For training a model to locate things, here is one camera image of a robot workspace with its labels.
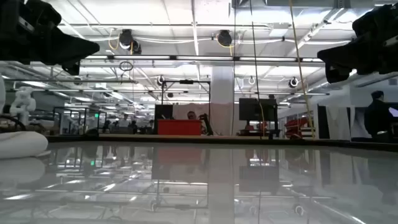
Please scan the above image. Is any white red-checked towel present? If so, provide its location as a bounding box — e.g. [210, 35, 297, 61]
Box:
[0, 130, 49, 160]

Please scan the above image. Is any white curtain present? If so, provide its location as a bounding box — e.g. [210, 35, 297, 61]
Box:
[325, 105, 366, 141]

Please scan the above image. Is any red cart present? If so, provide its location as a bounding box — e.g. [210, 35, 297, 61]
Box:
[284, 116, 311, 140]

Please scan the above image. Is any small black monitor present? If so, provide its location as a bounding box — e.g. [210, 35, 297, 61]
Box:
[154, 104, 174, 120]

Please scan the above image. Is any white building pillar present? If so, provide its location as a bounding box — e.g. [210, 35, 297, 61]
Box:
[211, 65, 235, 136]

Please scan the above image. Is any red plastic bin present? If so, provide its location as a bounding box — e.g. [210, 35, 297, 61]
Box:
[157, 119, 202, 136]

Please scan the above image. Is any long overhead light bar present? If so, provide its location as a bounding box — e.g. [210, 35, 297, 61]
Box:
[79, 55, 326, 63]

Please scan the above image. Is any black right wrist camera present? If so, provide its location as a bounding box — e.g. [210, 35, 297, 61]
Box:
[352, 2, 398, 43]

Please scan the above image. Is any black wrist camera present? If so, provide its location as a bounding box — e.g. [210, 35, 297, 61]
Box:
[352, 2, 398, 43]
[0, 0, 62, 32]

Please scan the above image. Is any yellow hanging cable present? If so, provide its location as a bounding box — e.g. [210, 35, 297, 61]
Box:
[289, 0, 315, 140]

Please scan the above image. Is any black cage frame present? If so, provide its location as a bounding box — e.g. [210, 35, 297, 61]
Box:
[52, 106, 107, 135]

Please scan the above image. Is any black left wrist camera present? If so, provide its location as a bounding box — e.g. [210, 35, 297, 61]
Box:
[0, 0, 62, 32]

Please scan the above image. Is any black hanging cable loop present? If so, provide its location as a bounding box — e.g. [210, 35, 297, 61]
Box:
[119, 60, 134, 72]

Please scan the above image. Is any black curved hose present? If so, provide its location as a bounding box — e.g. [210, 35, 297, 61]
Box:
[0, 114, 27, 133]

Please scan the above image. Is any black hanging cable with coil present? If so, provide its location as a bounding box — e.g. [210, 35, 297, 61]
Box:
[250, 0, 264, 139]

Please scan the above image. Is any black metal rack frame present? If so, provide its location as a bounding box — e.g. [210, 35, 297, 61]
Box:
[160, 79, 211, 135]

